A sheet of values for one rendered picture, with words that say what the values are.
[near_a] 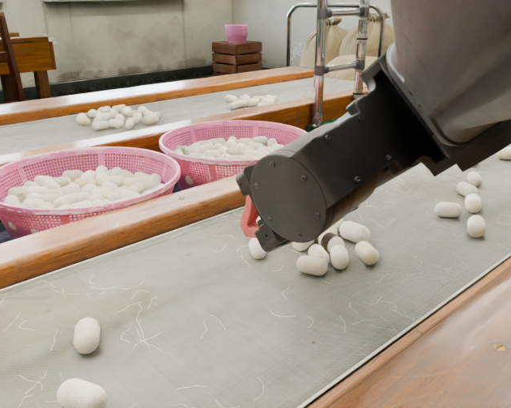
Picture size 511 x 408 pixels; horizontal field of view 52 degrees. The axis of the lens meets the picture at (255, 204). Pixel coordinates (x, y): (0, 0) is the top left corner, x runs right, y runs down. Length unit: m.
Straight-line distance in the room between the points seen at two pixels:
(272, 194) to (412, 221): 0.39
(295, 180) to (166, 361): 0.20
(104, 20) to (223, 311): 5.74
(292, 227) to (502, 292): 0.25
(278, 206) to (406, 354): 0.16
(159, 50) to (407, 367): 6.22
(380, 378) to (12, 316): 0.32
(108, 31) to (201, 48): 1.29
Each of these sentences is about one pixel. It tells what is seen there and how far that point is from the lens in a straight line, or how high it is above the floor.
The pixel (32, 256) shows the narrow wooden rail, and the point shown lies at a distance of 0.56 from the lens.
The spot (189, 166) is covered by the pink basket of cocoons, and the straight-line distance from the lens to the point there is 0.83.
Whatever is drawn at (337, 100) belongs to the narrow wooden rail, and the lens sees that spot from 1.32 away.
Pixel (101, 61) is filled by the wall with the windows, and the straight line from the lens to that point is 6.13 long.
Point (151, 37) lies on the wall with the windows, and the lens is 6.44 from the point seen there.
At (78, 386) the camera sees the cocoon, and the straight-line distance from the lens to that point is 0.39.
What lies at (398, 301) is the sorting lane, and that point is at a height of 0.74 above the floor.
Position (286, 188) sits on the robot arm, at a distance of 0.30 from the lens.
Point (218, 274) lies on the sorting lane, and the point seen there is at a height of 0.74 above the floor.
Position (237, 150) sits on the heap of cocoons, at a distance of 0.93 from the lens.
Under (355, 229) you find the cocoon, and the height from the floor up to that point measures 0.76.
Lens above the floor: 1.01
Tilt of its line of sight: 22 degrees down
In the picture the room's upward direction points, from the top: straight up
